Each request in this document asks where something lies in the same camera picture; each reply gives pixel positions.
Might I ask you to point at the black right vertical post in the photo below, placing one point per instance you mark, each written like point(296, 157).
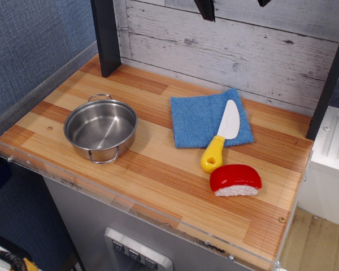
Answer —
point(324, 99)

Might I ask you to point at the black and yellow bag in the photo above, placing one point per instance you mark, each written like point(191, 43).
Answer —
point(13, 257)

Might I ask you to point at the blue folded cloth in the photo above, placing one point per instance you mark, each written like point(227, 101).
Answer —
point(196, 120)

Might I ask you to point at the grey cabinet with dispenser panel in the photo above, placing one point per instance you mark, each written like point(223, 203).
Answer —
point(108, 238)

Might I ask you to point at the red toy sushi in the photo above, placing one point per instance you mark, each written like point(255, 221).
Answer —
point(235, 180)

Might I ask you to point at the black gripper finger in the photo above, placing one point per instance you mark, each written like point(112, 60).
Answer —
point(206, 9)
point(263, 3)

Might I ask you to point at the clear acrylic table guard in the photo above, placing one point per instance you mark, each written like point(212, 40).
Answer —
point(155, 193)

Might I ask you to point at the black vertical post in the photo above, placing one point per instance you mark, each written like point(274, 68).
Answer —
point(324, 99)
point(106, 35)

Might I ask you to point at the black left vertical post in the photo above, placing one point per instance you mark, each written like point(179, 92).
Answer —
point(106, 35)

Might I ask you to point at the white side appliance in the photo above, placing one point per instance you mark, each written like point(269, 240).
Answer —
point(319, 193)

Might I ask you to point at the stainless steel pot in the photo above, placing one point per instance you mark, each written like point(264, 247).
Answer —
point(101, 129)

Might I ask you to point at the yellow handled white toy knife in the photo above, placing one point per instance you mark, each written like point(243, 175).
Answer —
point(228, 129)

